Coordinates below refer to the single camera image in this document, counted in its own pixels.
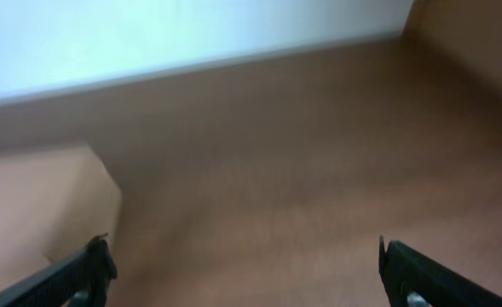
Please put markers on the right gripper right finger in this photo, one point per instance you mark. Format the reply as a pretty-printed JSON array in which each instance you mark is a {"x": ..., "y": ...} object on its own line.
[{"x": 412, "y": 279}]

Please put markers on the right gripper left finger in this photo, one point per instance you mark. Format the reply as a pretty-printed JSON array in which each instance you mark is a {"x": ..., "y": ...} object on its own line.
[{"x": 81, "y": 279}]

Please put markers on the open cardboard box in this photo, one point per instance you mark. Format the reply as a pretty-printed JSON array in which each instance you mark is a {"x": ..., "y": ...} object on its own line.
[{"x": 52, "y": 202}]

